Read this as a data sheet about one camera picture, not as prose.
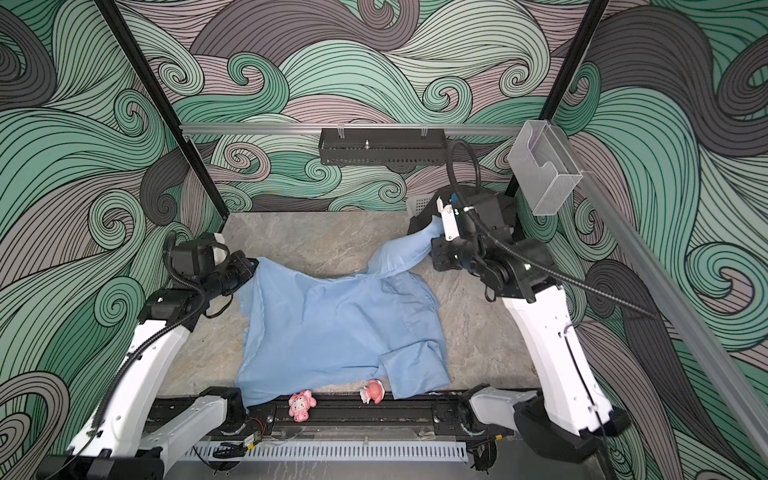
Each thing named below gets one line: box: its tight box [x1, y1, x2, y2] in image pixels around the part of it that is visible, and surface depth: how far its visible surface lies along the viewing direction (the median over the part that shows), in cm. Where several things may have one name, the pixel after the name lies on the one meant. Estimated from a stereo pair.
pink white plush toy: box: [359, 378, 385, 405], surface depth 77 cm
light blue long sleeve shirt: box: [236, 217, 451, 407], surface depth 84 cm
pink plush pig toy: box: [288, 390, 317, 423], surface depth 74 cm
